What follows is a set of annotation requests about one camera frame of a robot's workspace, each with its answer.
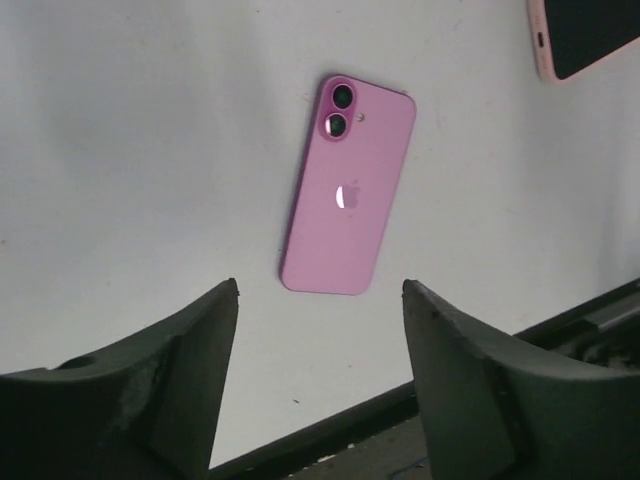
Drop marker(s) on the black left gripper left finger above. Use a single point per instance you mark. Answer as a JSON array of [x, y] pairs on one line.
[[144, 407]]

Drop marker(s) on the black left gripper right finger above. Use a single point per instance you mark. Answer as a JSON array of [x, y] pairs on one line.
[[559, 400]]

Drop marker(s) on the purple phone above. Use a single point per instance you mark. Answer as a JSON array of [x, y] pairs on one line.
[[358, 141]]

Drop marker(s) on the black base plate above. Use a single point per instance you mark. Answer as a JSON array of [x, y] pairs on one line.
[[382, 438]]

